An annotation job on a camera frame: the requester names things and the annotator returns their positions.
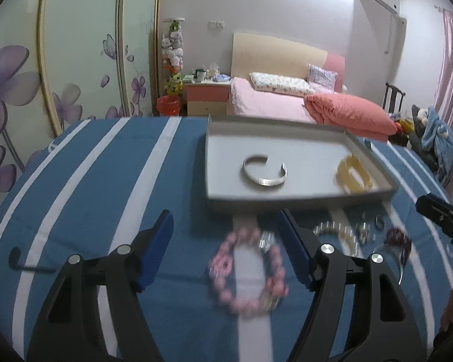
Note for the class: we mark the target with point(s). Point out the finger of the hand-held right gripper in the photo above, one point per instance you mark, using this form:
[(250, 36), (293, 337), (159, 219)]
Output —
[(441, 215)]

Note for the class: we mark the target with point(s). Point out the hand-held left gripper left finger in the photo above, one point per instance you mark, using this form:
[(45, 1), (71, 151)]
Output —
[(160, 241)]

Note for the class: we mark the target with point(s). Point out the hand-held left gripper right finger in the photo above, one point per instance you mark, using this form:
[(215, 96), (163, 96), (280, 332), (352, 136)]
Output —
[(292, 241)]

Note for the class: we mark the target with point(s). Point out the grey jewelry tray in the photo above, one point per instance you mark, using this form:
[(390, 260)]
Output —
[(309, 158)]

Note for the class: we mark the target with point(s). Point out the clear glass bangle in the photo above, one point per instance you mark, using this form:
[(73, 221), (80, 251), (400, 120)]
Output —
[(385, 249)]

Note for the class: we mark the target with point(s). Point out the blue striped tablecloth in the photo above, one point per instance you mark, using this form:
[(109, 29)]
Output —
[(98, 196)]

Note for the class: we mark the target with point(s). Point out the blue clothing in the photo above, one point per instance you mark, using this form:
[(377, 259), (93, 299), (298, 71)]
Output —
[(439, 135)]

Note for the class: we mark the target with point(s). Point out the yellow bangle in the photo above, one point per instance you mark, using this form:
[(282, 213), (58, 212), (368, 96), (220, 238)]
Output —
[(343, 176)]

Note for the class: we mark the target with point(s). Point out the black chair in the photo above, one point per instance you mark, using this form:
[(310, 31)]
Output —
[(394, 98)]

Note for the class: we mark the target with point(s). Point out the red trash bin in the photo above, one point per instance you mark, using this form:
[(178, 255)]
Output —
[(168, 105)]

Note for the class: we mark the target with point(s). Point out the coral folded quilt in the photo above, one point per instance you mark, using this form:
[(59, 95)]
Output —
[(347, 113)]

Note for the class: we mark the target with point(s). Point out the pink bed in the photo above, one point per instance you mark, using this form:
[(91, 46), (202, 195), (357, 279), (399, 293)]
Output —
[(264, 101)]

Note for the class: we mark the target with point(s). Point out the pink and beige nightstand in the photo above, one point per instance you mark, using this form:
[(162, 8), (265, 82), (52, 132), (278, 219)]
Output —
[(205, 98)]

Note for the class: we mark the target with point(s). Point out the white floral pillow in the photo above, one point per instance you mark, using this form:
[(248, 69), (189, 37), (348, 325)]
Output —
[(279, 83)]

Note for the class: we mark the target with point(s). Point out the purple patterned pillow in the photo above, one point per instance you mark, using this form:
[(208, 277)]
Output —
[(322, 75)]

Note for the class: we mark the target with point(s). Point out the white mug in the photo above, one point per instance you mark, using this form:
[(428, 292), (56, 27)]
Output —
[(200, 76)]

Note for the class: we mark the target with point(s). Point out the plush toy display tube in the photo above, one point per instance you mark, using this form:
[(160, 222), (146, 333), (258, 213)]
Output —
[(172, 52)]

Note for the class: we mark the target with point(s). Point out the beige and pink headboard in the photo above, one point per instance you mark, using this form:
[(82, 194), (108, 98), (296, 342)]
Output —
[(271, 52)]

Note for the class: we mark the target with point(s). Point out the purple flower wardrobe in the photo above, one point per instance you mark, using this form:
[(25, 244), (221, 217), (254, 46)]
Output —
[(60, 64)]

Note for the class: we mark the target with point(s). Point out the white wall socket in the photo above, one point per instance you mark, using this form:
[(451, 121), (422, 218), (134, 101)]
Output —
[(216, 24)]

